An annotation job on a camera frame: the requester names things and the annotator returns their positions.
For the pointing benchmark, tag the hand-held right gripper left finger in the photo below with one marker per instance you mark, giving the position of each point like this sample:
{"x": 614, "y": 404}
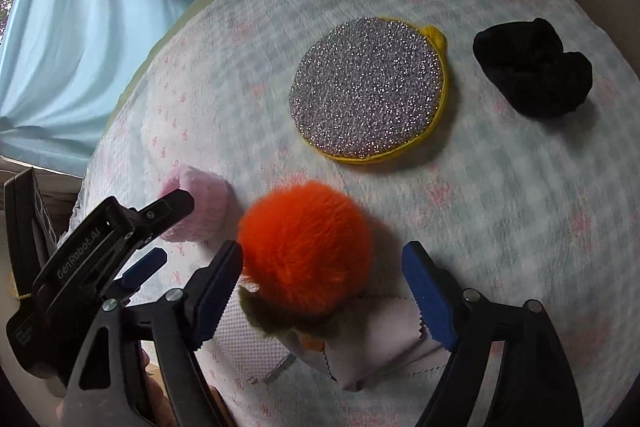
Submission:
{"x": 214, "y": 304}

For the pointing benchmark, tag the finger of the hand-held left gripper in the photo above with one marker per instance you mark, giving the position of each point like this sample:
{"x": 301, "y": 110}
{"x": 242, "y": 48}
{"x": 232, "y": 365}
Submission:
{"x": 172, "y": 208}
{"x": 146, "y": 267}

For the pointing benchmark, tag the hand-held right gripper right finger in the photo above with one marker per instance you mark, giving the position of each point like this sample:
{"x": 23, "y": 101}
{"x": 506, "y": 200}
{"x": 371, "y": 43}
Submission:
{"x": 431, "y": 299}

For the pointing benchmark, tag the pink fluffy scrunchie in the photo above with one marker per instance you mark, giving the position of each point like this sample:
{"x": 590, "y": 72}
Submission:
{"x": 205, "y": 212}

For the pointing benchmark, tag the orange fluffy pompom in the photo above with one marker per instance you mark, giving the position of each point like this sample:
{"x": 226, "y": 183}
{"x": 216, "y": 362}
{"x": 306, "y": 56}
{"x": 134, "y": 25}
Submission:
{"x": 305, "y": 247}

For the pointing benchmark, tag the white embossed cloth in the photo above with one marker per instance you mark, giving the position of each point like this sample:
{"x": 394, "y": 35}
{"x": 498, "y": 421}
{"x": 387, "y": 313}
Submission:
{"x": 245, "y": 337}

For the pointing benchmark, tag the grey wiping cloth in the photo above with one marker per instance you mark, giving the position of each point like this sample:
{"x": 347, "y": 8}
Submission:
{"x": 385, "y": 347}

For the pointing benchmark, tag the checked printed blanket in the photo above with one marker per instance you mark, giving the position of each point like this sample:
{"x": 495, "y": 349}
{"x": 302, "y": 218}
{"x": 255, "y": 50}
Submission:
{"x": 500, "y": 207}

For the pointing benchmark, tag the light blue curtain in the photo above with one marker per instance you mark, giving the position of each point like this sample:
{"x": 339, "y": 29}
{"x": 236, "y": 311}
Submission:
{"x": 85, "y": 32}

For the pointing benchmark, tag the round silver scouring pad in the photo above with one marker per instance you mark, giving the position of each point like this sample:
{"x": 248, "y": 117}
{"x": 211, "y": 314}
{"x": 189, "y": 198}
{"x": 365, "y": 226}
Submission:
{"x": 367, "y": 89}

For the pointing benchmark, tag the black fluffy scrunchie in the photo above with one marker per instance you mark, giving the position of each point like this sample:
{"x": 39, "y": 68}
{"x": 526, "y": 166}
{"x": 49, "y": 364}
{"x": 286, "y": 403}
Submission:
{"x": 537, "y": 67}

